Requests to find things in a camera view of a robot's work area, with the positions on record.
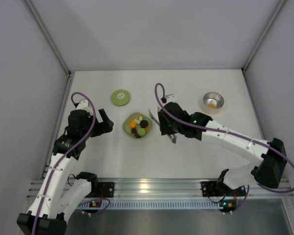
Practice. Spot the green square lunch box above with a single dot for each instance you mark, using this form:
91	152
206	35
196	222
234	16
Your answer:
126	128

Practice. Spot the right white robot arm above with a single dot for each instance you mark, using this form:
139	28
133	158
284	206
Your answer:
265	167

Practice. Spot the metal bowl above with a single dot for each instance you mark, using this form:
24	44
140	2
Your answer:
213	98

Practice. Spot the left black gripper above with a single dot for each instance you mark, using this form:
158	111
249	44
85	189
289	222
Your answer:
101	125

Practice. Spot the left aluminium frame post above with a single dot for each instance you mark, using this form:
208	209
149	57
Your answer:
40	23

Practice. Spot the left black base bracket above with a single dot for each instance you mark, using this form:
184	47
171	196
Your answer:
104	189

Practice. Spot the right aluminium frame post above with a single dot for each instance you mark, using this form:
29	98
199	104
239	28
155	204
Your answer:
264	33

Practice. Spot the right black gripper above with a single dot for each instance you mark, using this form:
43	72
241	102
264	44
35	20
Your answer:
163	122

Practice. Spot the white slotted cable duct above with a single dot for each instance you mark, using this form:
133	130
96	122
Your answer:
154	205

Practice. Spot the black sandwich cookie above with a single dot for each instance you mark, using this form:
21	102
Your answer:
144	124

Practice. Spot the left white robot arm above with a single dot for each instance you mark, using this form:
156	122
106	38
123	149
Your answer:
52	208

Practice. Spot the aluminium mounting rail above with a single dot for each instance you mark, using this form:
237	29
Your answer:
152	189

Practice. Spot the green round lid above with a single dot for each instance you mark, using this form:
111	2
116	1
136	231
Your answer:
120	97

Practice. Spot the aluminium frame post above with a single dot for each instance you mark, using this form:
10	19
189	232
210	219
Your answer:
40	23
264	33

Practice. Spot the orange swirl cookie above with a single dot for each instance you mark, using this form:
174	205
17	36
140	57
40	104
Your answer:
212	106

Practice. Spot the right black base bracket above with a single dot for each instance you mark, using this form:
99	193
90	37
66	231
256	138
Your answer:
214	189

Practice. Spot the black base bracket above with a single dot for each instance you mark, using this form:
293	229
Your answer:
104	189
214	189

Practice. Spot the metal serving tongs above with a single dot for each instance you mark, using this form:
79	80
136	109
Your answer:
172	137

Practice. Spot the brown chocolate cube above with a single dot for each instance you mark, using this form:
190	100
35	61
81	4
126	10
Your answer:
133	132

